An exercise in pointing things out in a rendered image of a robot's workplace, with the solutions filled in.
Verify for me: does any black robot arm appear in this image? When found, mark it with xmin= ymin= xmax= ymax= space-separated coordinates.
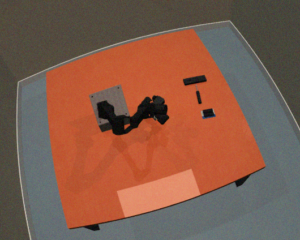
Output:
xmin=97 ymin=95 xmax=168 ymax=136

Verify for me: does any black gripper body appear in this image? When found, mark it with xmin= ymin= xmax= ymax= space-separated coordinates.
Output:
xmin=141 ymin=97 xmax=169 ymax=125

